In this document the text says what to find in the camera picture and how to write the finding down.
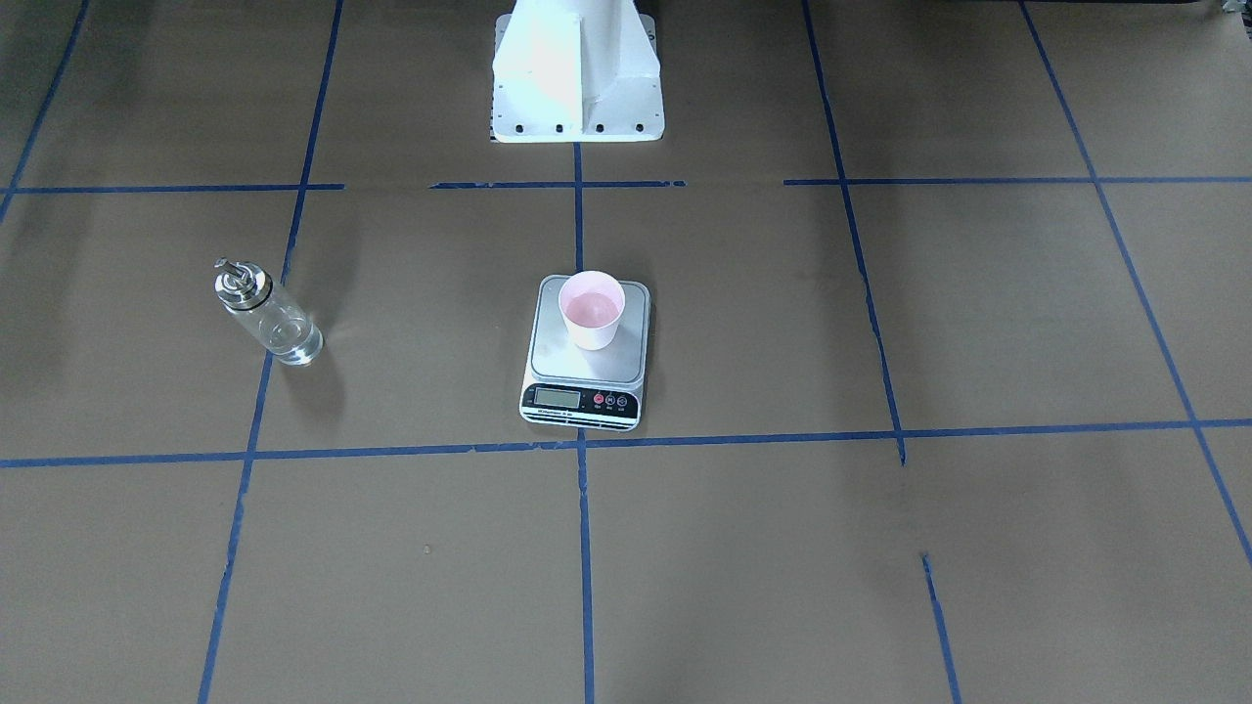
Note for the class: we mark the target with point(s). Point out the pink plastic cup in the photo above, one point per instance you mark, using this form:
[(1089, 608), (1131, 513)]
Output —
[(591, 305)]

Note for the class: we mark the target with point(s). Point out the clear glass sauce bottle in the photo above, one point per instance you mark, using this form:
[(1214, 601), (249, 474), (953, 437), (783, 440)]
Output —
[(262, 306)]

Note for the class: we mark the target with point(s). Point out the grey digital kitchen scale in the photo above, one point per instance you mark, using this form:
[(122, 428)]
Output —
[(567, 385)]

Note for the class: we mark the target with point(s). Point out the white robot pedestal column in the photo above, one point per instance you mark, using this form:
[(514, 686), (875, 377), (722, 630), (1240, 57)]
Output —
[(576, 72)]

